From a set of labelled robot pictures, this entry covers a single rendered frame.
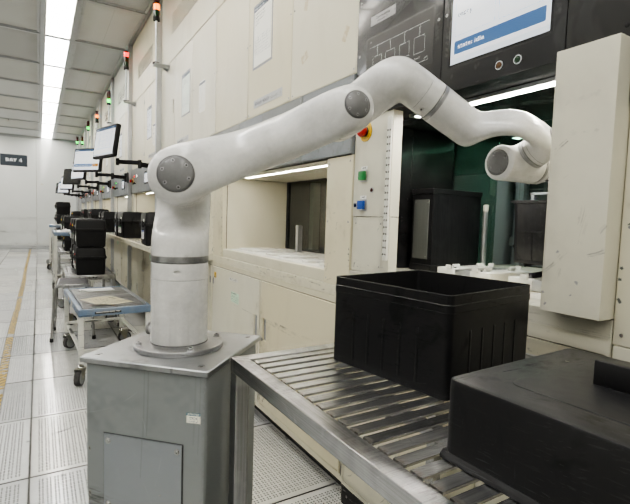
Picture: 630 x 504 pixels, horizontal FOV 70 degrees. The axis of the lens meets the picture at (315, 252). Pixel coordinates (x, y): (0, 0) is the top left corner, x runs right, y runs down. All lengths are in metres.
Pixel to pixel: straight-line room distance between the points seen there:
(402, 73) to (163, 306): 0.72
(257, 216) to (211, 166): 1.98
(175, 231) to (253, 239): 1.94
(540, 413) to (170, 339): 0.71
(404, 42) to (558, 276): 0.85
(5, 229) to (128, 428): 13.57
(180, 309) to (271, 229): 2.01
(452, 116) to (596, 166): 0.32
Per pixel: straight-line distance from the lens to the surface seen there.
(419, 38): 1.49
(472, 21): 1.36
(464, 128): 1.14
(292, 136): 0.99
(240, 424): 0.99
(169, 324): 0.99
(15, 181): 14.49
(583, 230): 1.02
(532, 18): 1.24
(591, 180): 1.02
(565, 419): 0.53
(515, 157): 1.17
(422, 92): 1.11
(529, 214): 1.40
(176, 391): 0.93
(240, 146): 0.98
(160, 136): 4.46
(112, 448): 1.06
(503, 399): 0.55
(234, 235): 2.85
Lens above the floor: 1.05
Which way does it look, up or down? 4 degrees down
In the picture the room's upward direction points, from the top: 2 degrees clockwise
